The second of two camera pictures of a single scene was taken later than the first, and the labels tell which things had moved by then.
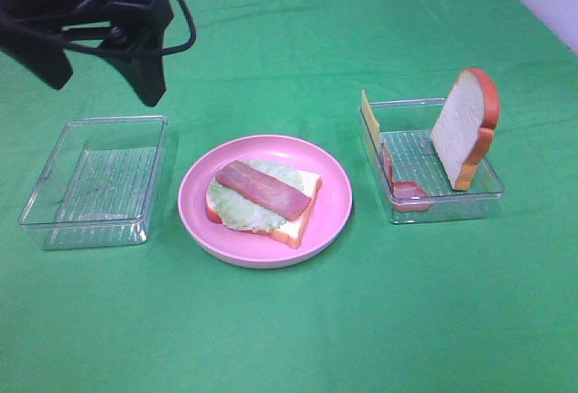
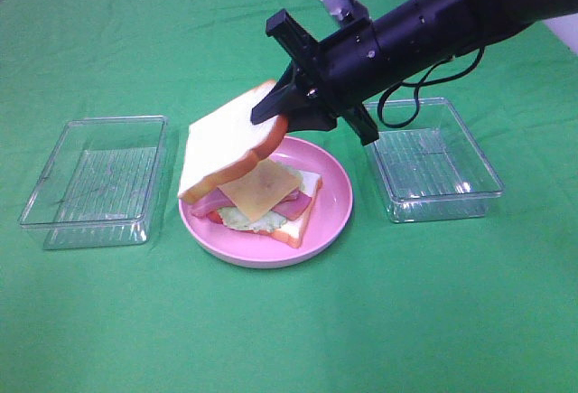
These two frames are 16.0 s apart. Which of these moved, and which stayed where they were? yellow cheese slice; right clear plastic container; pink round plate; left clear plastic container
Moved: yellow cheese slice
Stayed: pink round plate; right clear plastic container; left clear plastic container
